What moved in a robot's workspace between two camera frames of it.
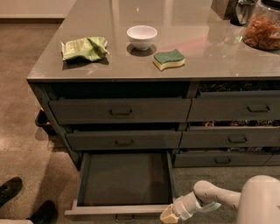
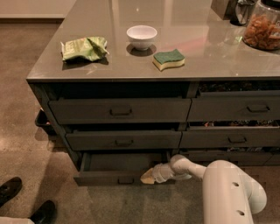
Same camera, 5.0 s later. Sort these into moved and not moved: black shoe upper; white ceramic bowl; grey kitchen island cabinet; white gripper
Moved: white gripper
Not moved: white ceramic bowl; black shoe upper; grey kitchen island cabinet
